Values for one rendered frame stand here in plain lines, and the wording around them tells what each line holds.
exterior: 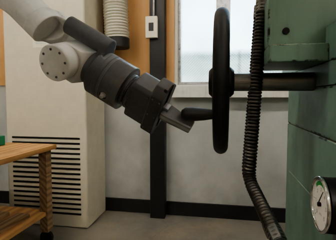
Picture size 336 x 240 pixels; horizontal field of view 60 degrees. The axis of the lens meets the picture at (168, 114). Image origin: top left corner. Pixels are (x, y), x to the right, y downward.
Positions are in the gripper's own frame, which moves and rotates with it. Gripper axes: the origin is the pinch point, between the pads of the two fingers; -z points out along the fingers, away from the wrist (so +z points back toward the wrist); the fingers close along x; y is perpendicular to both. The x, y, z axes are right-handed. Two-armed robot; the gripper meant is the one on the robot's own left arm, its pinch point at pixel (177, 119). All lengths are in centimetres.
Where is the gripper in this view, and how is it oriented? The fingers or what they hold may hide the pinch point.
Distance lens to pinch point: 53.2
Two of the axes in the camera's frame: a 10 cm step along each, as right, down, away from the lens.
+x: 2.7, -6.3, -7.3
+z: -8.5, -5.1, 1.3
